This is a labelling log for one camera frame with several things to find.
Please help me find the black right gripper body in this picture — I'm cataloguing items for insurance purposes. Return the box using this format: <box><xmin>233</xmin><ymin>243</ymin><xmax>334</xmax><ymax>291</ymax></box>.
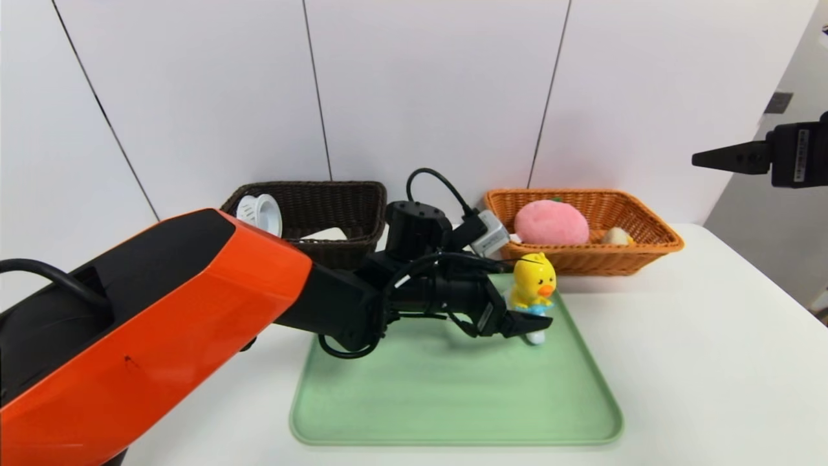
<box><xmin>766</xmin><ymin>111</ymin><xmax>828</xmax><ymax>188</ymax></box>

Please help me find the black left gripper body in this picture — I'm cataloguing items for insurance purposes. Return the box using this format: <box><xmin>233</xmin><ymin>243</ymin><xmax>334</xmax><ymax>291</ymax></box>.
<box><xmin>434</xmin><ymin>275</ymin><xmax>509</xmax><ymax>338</ymax></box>

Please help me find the yellow duck scooter toy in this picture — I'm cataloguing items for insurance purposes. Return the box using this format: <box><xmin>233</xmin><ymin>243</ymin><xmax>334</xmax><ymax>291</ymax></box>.
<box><xmin>503</xmin><ymin>252</ymin><xmax>557</xmax><ymax>345</ymax></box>

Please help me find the pink plush peach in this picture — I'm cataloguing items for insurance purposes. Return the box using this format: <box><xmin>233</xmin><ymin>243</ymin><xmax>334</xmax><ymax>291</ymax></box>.
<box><xmin>508</xmin><ymin>198</ymin><xmax>591</xmax><ymax>246</ymax></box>

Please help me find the white round plastic container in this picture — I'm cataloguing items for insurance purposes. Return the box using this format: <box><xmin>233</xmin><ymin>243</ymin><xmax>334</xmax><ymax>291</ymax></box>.
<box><xmin>236</xmin><ymin>194</ymin><xmax>283</xmax><ymax>238</ymax></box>

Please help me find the orange wicker basket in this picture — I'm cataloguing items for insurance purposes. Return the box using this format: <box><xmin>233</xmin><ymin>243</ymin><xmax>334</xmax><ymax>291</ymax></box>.
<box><xmin>485</xmin><ymin>189</ymin><xmax>685</xmax><ymax>277</ymax></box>

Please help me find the dark brown wicker basket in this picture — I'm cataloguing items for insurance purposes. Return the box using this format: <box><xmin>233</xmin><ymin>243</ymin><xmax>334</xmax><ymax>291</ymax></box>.
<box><xmin>220</xmin><ymin>181</ymin><xmax>388</xmax><ymax>271</ymax></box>

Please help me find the light green plastic tray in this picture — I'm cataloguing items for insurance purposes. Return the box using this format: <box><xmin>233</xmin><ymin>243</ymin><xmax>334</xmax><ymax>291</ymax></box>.
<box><xmin>290</xmin><ymin>272</ymin><xmax>624</xmax><ymax>446</ymax></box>

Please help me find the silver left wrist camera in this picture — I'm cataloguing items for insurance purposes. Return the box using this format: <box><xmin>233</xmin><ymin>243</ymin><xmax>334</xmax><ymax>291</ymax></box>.
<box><xmin>469</xmin><ymin>209</ymin><xmax>512</xmax><ymax>258</ymax></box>

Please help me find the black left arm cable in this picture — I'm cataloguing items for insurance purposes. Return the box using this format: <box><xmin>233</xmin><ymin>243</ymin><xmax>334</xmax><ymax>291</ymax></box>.
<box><xmin>317</xmin><ymin>168</ymin><xmax>518</xmax><ymax>361</ymax></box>

